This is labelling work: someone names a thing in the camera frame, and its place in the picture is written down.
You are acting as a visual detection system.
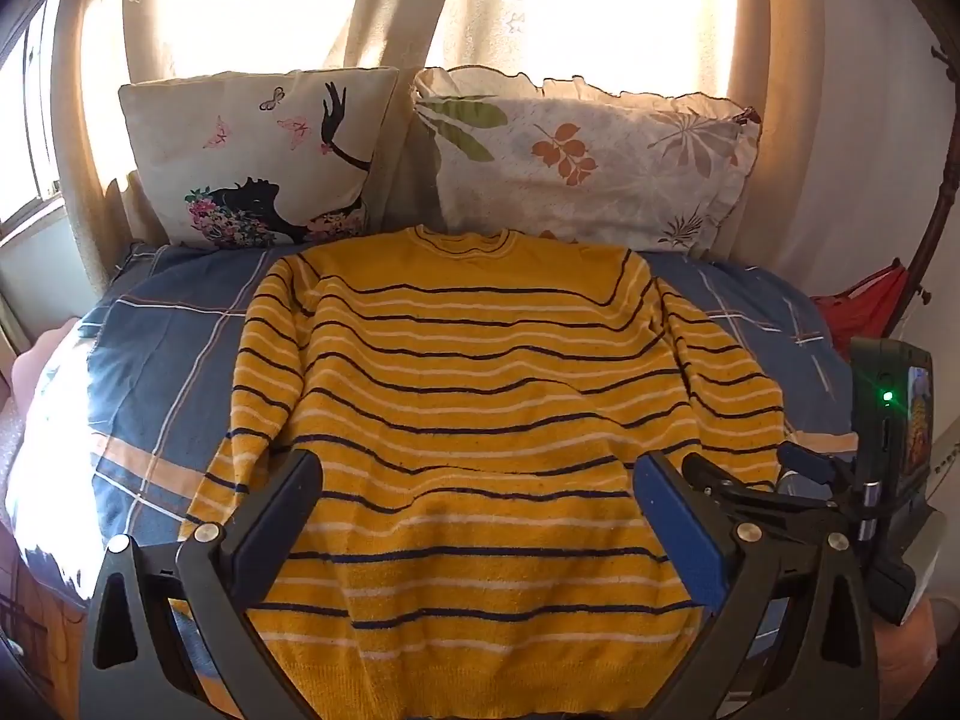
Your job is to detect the red cloth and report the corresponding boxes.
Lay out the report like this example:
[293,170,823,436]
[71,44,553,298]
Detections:
[810,259,910,346]

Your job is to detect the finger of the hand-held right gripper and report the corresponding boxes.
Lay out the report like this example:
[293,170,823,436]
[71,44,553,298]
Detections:
[777,442,860,502]
[681,452,857,533]

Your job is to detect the dark wooden coat stand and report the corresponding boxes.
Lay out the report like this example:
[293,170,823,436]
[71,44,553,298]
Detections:
[892,45,960,335]

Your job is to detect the white pillow with leaf print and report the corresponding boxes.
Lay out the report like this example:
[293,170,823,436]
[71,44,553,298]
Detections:
[411,64,762,260]

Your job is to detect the window frame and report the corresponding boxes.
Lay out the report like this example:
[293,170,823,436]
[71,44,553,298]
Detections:
[0,0,83,361]

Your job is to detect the blue plaid bedsheet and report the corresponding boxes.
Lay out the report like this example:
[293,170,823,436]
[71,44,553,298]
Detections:
[4,240,860,720]

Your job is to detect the white pillow with woman print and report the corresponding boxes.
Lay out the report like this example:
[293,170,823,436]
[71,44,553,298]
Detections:
[118,66,400,250]

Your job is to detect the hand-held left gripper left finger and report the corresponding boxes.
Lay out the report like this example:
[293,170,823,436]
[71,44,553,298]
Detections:
[88,448,325,720]

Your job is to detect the yellow striped sweater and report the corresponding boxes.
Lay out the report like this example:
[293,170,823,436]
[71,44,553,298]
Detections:
[169,225,787,717]

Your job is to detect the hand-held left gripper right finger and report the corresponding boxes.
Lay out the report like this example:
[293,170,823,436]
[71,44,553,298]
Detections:
[632,450,880,720]

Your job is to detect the beige curtain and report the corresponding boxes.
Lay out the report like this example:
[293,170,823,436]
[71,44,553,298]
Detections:
[52,0,826,293]

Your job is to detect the person's right forearm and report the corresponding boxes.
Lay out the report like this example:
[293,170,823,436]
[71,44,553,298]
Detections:
[874,604,942,713]

